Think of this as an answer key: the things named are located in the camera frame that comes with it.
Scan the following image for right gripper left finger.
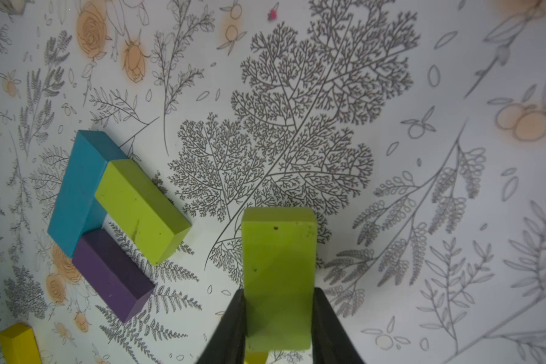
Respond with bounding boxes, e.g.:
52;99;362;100
197;289;247;364

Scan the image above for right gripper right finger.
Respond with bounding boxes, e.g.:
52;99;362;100
311;288;364;364

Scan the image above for lime green long block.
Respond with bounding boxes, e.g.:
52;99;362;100
241;207;318;352

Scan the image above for purple block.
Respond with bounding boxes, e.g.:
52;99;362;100
72;228;155;323

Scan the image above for lime green short block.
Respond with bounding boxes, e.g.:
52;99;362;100
95;159;191;265

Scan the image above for teal block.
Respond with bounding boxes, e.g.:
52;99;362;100
48;130;127;258

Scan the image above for small yellow block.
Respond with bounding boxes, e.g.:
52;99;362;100
0;323;42;364

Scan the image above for yellow-green block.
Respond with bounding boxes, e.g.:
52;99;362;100
244;352;268;364

